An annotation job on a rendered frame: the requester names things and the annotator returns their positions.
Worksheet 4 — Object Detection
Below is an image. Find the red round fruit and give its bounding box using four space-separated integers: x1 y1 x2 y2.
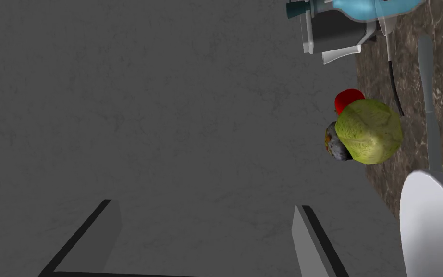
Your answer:
334 88 366 116

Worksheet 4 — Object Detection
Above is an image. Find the green cabbage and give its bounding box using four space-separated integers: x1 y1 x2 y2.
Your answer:
334 98 404 166

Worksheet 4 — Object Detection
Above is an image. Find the white bowl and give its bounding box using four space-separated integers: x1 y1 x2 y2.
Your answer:
399 169 443 277

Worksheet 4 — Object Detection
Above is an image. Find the blue stand mixer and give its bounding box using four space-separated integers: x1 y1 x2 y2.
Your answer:
285 0 426 118

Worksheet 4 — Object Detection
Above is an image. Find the grey knife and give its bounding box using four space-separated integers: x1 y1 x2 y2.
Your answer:
417 33 443 173

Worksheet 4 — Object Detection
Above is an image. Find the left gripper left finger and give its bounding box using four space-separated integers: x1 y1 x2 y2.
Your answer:
38 199 123 277

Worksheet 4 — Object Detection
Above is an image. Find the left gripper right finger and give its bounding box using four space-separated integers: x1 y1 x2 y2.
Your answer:
291 205 350 277

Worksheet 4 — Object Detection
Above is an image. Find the grey speckled round object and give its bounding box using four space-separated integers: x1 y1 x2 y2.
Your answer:
324 121 354 162

